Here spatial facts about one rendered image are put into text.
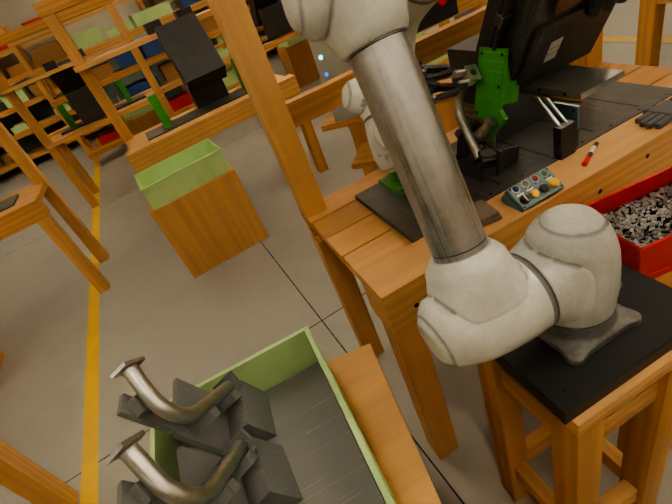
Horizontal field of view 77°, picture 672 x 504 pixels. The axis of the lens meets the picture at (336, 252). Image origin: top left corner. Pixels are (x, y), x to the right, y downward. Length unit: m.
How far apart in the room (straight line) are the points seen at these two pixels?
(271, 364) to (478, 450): 1.03
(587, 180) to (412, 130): 0.85
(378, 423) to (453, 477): 0.83
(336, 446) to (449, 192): 0.58
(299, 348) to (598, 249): 0.68
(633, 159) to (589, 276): 0.80
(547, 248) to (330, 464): 0.60
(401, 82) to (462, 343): 0.44
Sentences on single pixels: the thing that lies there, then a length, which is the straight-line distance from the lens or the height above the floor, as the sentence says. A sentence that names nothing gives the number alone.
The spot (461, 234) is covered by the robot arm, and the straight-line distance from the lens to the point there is 0.74.
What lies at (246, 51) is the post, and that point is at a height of 1.49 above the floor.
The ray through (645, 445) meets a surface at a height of 0.48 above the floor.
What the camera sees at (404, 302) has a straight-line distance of 1.19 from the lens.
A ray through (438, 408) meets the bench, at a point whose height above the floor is 0.31.
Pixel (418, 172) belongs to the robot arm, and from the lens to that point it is 0.72.
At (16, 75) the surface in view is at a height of 1.58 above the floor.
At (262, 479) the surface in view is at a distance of 0.92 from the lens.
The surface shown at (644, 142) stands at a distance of 1.62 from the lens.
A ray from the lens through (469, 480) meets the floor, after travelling 1.83.
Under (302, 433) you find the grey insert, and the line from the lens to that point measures 1.03.
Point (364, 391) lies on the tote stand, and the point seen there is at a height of 0.79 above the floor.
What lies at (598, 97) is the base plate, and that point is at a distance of 1.96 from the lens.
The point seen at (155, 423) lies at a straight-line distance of 0.92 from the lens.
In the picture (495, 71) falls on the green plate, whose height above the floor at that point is 1.21.
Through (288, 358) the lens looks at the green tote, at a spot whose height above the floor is 0.90.
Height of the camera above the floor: 1.67
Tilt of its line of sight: 34 degrees down
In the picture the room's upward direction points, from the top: 22 degrees counter-clockwise
